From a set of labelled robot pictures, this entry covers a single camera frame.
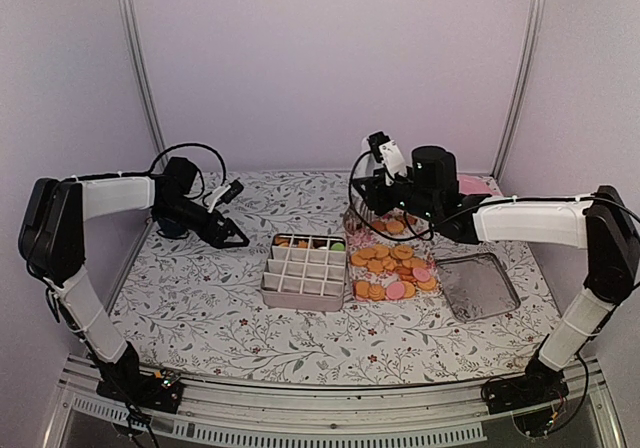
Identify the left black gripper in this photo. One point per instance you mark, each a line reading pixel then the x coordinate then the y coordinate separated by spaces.
pixel 217 237

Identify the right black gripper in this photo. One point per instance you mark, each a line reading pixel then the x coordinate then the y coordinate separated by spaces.
pixel 375 197

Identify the metal serving tongs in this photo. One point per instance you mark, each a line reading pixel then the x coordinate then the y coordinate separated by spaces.
pixel 357 216

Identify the orange swirl cookie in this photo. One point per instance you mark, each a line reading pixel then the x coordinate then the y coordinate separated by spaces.
pixel 282 242

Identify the brown flower cookie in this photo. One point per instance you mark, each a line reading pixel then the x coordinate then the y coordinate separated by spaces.
pixel 320 244

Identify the metal tin with white dividers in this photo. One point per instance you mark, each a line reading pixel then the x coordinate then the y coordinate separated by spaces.
pixel 305 279

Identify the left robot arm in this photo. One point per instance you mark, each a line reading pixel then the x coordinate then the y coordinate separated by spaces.
pixel 58 242

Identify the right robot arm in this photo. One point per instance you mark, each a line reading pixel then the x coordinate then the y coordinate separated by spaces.
pixel 426 186

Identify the dark blue cup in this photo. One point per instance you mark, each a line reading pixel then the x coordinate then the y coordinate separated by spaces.
pixel 171 230

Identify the floral tablecloth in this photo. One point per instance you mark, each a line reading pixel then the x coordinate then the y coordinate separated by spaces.
pixel 282 309

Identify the pink round cookie right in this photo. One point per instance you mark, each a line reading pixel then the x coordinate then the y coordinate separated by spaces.
pixel 422 275

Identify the pink plate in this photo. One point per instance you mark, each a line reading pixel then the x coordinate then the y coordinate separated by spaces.
pixel 469 185

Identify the silver tin lid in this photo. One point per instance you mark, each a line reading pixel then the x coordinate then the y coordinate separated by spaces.
pixel 476 287

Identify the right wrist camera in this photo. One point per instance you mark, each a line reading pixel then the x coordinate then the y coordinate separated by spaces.
pixel 384 153

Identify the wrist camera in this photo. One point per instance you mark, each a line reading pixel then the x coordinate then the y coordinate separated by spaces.
pixel 222 195
pixel 384 153

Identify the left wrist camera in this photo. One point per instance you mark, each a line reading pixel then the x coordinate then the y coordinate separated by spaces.
pixel 222 195

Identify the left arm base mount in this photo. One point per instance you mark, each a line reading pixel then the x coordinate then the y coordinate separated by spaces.
pixel 162 393

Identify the aluminium front rail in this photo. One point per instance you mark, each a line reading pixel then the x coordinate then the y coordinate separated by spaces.
pixel 227 412

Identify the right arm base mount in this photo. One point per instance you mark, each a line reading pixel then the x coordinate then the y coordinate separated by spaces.
pixel 535 387

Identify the right aluminium frame post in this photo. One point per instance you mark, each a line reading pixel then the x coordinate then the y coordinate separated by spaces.
pixel 526 61

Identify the aluminium frame post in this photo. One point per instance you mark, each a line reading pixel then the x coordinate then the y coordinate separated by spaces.
pixel 526 61
pixel 135 49

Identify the left aluminium frame post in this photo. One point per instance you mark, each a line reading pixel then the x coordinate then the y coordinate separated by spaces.
pixel 135 49

